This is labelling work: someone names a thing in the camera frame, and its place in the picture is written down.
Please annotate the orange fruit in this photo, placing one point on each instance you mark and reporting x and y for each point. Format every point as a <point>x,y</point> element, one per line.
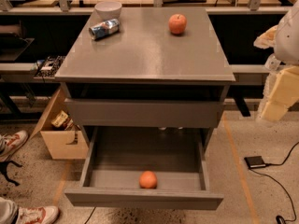
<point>148,180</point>

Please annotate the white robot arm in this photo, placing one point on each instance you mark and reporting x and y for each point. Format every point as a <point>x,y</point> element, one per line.
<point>284,39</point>

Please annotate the grey drawer cabinet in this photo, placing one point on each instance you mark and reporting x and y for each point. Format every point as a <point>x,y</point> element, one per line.
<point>145,76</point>

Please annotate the crushed blue soda can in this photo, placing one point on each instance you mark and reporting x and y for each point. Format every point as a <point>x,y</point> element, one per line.
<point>104,28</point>

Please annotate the lower red white sneaker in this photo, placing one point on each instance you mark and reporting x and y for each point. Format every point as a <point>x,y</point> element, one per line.
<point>38,215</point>

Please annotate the wooden crate on floor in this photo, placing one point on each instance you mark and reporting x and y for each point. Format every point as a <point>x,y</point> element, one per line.
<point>61,144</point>

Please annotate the black white patterned box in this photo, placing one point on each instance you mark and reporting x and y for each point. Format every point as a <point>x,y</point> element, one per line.
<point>49,66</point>

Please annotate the red apple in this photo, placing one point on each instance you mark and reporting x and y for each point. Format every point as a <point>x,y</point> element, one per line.
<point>177,24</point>

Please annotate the snack packet in crate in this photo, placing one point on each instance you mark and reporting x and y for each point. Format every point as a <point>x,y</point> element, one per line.
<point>62,121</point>

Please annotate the black foot pedal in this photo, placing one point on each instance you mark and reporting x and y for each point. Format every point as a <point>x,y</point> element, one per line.
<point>255,162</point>

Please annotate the red white sneaker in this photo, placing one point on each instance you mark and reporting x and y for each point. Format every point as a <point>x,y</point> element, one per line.
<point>38,215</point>
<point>9,144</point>

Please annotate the open grey middle drawer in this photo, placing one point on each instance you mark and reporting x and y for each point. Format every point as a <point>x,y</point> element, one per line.
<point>119,155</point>

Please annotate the upper red white sneaker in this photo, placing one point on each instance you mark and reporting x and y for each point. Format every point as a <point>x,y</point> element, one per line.
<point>9,144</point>

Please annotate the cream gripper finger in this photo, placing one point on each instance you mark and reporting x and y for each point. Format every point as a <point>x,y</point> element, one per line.
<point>281,91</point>

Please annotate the white bowl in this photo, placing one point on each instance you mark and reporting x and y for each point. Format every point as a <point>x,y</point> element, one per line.
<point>108,10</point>

